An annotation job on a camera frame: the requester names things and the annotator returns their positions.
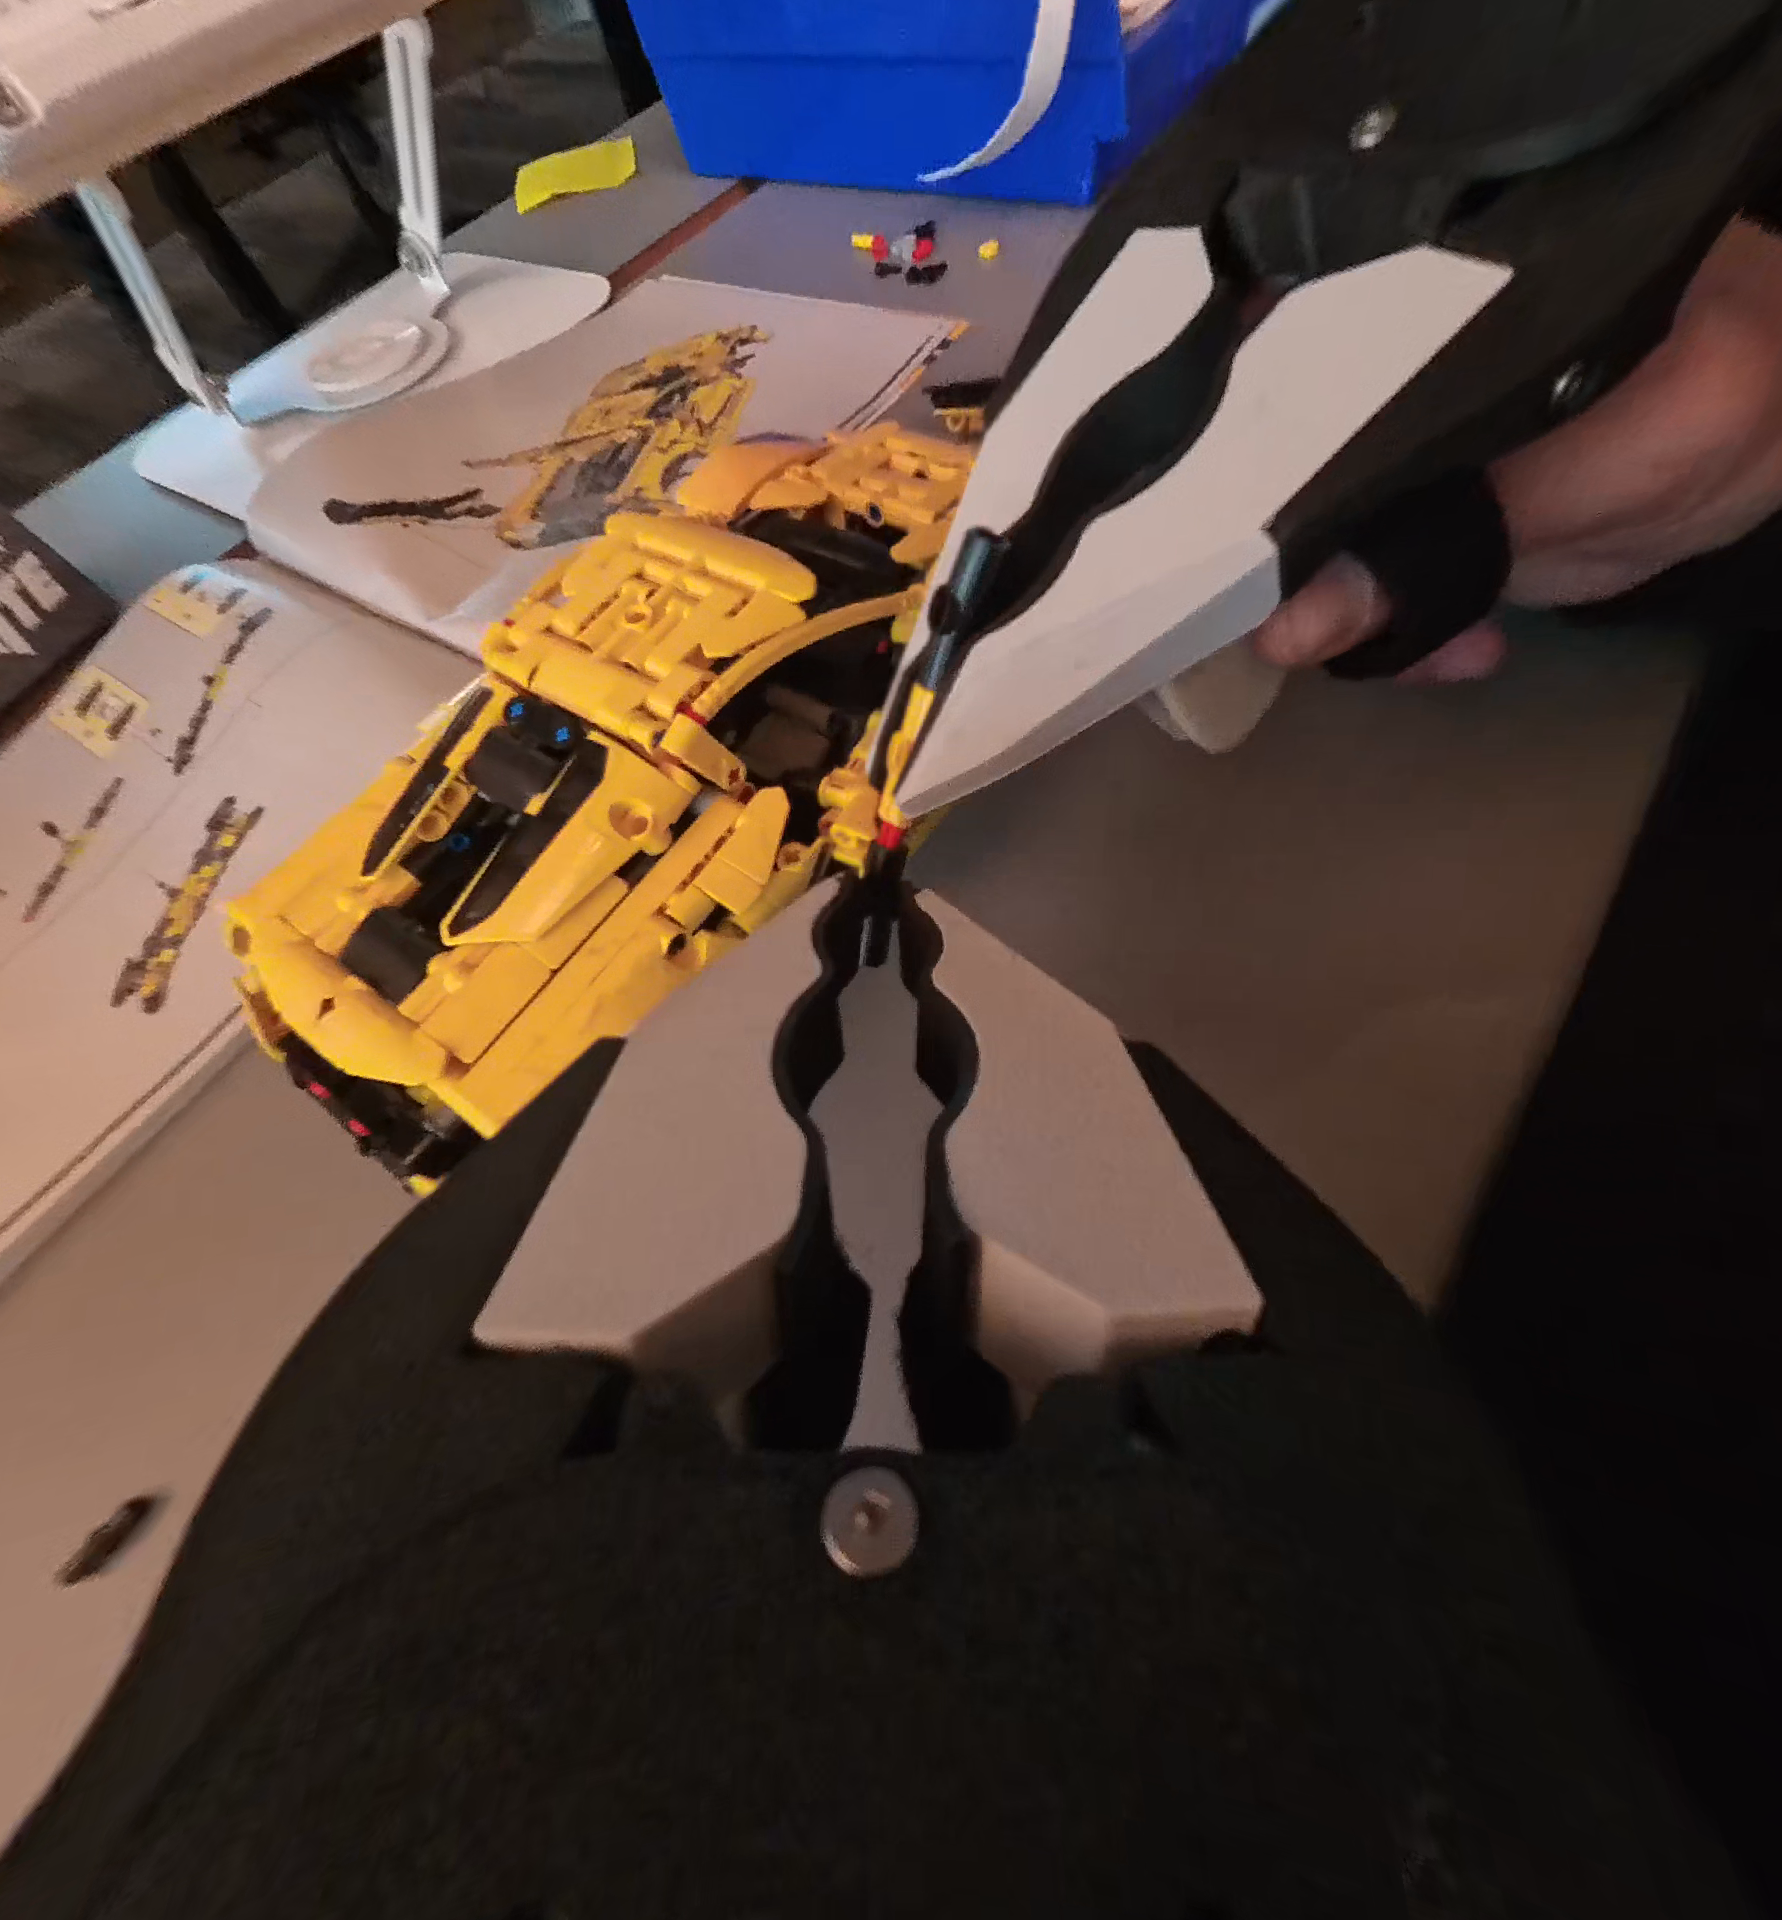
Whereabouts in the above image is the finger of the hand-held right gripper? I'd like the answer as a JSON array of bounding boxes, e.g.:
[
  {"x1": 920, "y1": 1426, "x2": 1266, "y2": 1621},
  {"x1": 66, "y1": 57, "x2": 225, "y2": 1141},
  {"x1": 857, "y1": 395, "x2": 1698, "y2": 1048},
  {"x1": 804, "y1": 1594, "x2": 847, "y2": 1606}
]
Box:
[
  {"x1": 888, "y1": 246, "x2": 1516, "y2": 821},
  {"x1": 876, "y1": 226, "x2": 1237, "y2": 729}
]

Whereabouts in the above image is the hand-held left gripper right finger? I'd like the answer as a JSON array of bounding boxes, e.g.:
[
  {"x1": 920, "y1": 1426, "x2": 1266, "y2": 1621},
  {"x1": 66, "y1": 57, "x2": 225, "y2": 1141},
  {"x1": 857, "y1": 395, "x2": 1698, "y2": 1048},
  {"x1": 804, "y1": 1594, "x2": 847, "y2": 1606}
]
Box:
[{"x1": 896, "y1": 885, "x2": 1268, "y2": 1450}]

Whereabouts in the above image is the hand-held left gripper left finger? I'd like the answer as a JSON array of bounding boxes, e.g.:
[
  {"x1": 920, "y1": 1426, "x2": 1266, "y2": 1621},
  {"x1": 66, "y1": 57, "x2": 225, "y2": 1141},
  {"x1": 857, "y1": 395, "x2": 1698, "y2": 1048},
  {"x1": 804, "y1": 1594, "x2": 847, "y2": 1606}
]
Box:
[{"x1": 470, "y1": 883, "x2": 861, "y2": 1450}]

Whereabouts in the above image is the yellow pin connector brick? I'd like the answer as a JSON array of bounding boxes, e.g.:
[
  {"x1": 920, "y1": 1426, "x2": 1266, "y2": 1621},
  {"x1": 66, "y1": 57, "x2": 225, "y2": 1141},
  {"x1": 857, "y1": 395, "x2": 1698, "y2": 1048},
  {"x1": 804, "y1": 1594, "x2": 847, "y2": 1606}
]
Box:
[{"x1": 868, "y1": 660, "x2": 941, "y2": 820}]

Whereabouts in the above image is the yellow toy brick car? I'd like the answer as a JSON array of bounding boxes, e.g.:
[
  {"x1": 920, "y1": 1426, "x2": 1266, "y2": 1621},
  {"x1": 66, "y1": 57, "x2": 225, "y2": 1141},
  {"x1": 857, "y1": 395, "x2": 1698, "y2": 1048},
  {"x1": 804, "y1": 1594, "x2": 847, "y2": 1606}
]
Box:
[{"x1": 224, "y1": 428, "x2": 983, "y2": 1193}]

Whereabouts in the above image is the grey desk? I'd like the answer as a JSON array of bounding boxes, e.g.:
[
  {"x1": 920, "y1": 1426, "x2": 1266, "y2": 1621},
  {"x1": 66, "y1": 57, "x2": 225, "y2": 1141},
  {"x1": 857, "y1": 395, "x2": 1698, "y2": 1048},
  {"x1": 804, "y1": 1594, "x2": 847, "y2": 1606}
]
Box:
[{"x1": 0, "y1": 106, "x2": 1703, "y2": 1920}]

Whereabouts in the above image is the person's right hand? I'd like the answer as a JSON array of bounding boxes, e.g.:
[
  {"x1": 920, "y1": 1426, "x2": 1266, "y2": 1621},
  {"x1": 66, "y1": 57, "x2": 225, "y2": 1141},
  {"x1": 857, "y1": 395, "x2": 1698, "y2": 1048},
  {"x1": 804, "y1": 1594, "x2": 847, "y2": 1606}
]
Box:
[{"x1": 1254, "y1": 219, "x2": 1782, "y2": 688}]

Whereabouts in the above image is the cluster of red black bricks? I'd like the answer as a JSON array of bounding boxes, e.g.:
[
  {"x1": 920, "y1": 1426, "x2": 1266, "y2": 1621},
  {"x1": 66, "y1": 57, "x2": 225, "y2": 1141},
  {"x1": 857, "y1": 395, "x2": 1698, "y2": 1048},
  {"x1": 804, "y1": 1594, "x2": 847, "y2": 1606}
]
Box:
[{"x1": 850, "y1": 223, "x2": 1002, "y2": 288}]

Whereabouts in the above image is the blue plastic bin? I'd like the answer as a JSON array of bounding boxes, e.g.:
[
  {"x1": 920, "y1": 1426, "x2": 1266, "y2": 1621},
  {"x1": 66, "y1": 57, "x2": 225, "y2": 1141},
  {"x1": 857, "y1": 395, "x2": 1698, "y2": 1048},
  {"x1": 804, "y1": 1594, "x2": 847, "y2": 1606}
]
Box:
[
  {"x1": 627, "y1": 0, "x2": 1132, "y2": 203},
  {"x1": 1122, "y1": 0, "x2": 1283, "y2": 145}
]

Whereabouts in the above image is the white paper strip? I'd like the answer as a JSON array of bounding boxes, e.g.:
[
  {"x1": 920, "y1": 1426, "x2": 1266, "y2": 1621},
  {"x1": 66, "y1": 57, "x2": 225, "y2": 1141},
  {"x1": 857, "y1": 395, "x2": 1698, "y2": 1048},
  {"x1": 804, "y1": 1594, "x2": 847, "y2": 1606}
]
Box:
[{"x1": 921, "y1": 0, "x2": 1087, "y2": 183}]

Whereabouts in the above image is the yellow translucent plastic panel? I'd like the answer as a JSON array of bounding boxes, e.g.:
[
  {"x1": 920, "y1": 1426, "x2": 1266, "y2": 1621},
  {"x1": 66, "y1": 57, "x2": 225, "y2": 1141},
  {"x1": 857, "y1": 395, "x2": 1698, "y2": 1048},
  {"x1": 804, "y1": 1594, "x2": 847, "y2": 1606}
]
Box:
[{"x1": 513, "y1": 137, "x2": 639, "y2": 216}]

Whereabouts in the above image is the instruction card on stand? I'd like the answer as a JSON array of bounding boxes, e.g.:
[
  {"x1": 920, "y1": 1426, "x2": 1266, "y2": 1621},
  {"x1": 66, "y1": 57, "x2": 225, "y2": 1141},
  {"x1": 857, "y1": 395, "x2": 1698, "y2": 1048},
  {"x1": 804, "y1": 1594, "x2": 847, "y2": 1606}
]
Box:
[{"x1": 134, "y1": 254, "x2": 611, "y2": 521}]

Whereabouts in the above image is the building instruction booklet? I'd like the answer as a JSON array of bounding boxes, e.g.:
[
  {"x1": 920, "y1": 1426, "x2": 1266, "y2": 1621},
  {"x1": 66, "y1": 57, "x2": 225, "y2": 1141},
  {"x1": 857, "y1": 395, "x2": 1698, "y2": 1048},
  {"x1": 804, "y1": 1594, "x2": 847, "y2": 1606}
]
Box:
[{"x1": 0, "y1": 277, "x2": 970, "y2": 1322}]

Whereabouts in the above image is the toy car set box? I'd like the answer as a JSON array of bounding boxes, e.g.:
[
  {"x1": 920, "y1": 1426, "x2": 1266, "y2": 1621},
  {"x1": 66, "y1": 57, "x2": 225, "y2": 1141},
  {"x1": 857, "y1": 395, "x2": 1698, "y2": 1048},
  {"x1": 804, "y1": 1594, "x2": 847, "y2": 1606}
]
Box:
[{"x1": 0, "y1": 451, "x2": 118, "y2": 782}]

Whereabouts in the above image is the printed instruction card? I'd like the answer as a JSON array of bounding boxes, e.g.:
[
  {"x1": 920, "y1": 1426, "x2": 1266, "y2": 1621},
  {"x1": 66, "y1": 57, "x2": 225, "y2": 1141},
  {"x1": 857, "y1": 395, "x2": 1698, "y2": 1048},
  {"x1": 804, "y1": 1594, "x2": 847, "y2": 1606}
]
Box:
[{"x1": 0, "y1": 0, "x2": 427, "y2": 183}]

